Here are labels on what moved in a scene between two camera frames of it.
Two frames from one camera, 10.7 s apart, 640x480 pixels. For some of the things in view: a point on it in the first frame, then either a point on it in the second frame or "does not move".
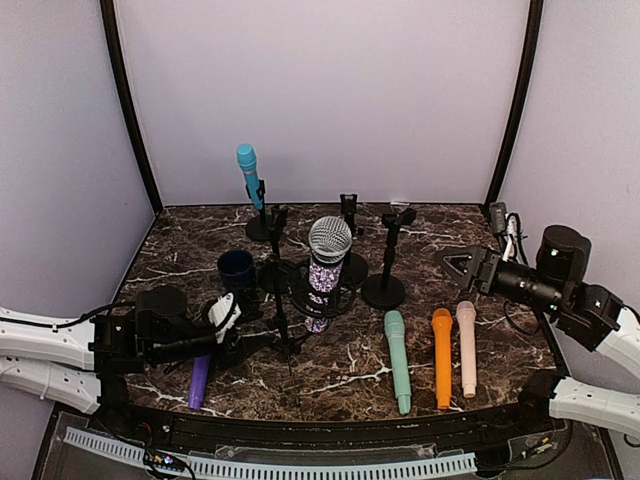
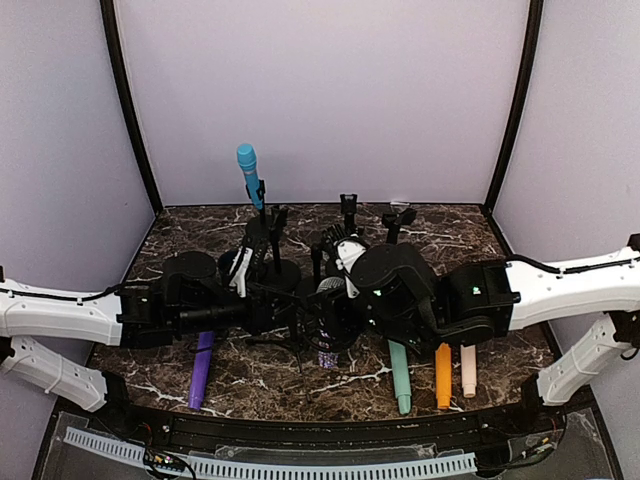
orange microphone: (442, 321) does not move
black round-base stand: (278, 276) does not move
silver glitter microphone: (329, 239) → (328, 320)
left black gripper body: (231, 355) → (257, 321)
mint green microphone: (395, 329) does not move
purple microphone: (199, 382) does not move
